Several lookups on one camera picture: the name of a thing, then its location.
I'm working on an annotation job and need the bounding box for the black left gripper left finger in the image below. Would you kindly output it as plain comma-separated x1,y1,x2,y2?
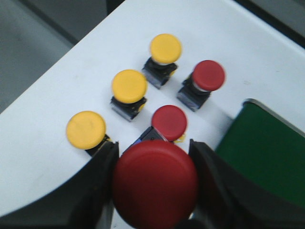
0,142,119,229

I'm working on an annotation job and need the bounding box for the red mushroom push button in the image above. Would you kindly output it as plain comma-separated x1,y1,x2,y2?
134,104,188,144
112,140,199,229
177,60,225,112

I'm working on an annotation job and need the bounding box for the yellow mushroom push button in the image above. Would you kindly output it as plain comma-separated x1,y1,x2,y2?
111,69,148,122
66,111,111,156
142,33,182,89

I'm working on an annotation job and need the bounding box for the green conveyor belt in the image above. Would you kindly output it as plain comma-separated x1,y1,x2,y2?
216,99,305,207

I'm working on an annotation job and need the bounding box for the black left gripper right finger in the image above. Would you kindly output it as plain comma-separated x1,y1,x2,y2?
189,139,305,229

